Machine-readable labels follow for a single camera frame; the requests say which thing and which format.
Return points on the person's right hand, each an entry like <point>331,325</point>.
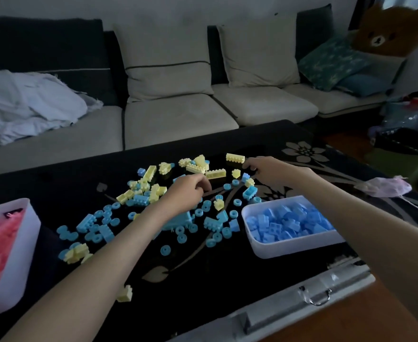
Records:
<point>276,170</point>

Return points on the green trash bin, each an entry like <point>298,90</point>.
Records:
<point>401,160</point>

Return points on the grey sofa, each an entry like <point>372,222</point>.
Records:
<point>177,121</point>

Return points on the brown bear plush cushion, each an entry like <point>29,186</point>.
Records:
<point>390,32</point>

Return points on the lavender plastic bag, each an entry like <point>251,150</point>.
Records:
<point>383,186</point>

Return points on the teal patterned cushion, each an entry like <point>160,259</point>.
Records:
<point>332,64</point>

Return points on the person's right forearm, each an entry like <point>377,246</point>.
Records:
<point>380,238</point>

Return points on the pile of colorful blocks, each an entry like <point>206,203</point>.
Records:
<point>145,195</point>

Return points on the dark grey back cushion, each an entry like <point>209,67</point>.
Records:
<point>314,28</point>

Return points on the black glass coffee table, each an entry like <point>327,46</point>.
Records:
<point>212,281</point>

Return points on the window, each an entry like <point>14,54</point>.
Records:
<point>408,1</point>

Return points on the blue cushion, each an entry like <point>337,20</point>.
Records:
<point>362,85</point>

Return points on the person's left forearm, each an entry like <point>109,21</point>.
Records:
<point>88,277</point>

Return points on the crumpled white cloth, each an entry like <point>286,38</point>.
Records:
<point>27,106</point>

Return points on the beige back cushion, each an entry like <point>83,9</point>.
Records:
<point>260,53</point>
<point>166,81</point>

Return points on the person's left hand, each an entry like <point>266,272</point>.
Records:
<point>186,195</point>

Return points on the clear bottle red cap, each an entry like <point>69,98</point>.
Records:
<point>408,117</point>

